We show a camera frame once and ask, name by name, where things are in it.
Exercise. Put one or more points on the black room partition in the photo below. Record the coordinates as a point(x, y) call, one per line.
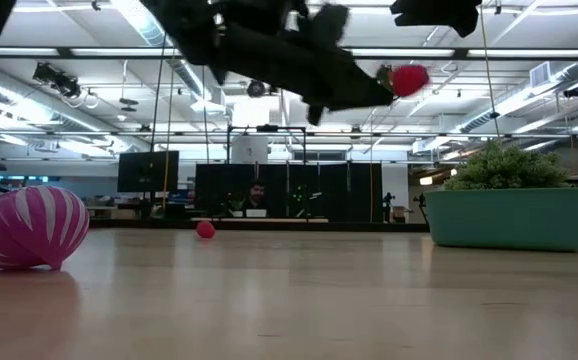
point(319, 192)

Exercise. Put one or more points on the round black ceiling fixture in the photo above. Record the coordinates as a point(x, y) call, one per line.
point(256, 88)

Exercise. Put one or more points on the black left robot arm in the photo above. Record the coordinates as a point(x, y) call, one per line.
point(249, 45)

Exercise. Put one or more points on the green succulent plant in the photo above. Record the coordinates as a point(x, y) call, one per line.
point(506, 165)

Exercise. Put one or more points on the small red round fruit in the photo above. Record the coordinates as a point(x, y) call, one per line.
point(205, 229)

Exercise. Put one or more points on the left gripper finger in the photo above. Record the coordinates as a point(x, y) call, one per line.
point(364, 92)

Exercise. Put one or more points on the black ceiling speaker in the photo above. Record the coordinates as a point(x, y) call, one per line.
point(575, 91)

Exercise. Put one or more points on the black tripod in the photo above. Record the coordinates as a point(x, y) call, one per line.
point(388, 207)

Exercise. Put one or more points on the white laptop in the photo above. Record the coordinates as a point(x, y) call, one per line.
point(256, 213)

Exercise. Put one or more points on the silver ceiling duct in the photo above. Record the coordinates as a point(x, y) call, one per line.
point(144, 30)

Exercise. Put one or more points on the teal plastic container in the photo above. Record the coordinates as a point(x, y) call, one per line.
point(509, 220)

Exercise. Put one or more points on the white ceiling vent unit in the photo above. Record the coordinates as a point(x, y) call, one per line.
point(540, 74)

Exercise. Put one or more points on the black background monitor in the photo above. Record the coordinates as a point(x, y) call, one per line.
point(147, 171)

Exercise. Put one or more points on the white hanging box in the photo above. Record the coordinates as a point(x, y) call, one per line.
point(249, 150)

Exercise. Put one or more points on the person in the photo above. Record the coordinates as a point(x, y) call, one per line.
point(256, 195)

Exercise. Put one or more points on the long ceiling light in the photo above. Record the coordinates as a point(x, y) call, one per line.
point(119, 51)
point(24, 51)
point(399, 52)
point(529, 52)

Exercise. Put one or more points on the purple white striped onion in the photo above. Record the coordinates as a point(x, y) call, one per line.
point(24, 227)

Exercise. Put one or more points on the black ceiling device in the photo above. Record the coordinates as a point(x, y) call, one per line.
point(56, 80)

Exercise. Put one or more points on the red strawberry green leaves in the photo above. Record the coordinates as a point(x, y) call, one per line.
point(409, 80)

